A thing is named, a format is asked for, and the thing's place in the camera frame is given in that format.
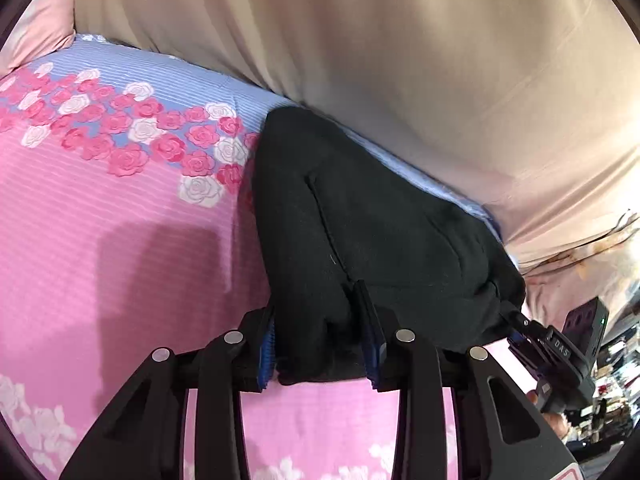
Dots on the pale floral blanket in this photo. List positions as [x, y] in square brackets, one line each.
[590, 270]

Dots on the pink rose print bedsheet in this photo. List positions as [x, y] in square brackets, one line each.
[125, 260]

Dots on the black pants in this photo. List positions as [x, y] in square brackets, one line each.
[375, 220]

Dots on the background household clutter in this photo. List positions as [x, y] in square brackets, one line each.
[615, 385]

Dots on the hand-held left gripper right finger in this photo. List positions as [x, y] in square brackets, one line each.
[371, 355]

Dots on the beige cloth cover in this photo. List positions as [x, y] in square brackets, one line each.
[400, 60]

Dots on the pink patterned pillow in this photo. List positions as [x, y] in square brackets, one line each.
[42, 25]

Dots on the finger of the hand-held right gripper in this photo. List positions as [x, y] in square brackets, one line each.
[522, 346]
[525, 321]

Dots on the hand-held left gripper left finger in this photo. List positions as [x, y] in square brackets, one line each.
[267, 355]

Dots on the person's right hand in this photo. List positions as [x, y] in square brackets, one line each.
[557, 425]

